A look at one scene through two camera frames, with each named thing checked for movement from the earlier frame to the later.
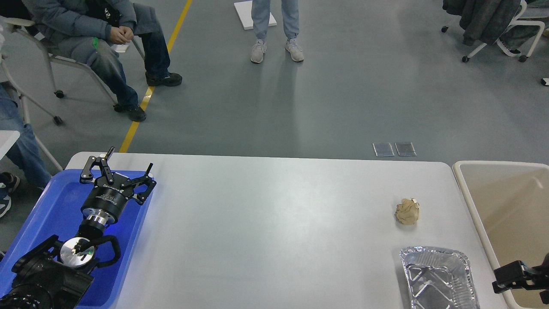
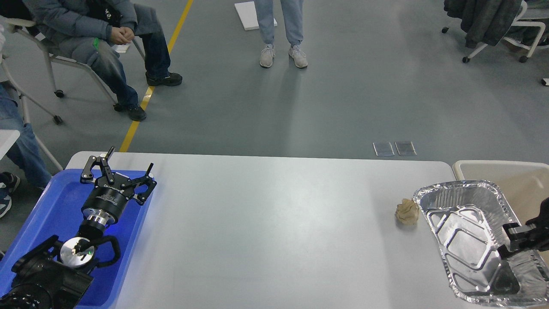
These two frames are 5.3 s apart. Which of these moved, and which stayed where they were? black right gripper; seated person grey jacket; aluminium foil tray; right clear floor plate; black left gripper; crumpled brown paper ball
Moved: aluminium foil tray; black right gripper
Stayed: black left gripper; crumpled brown paper ball; seated person grey jacket; right clear floor plate
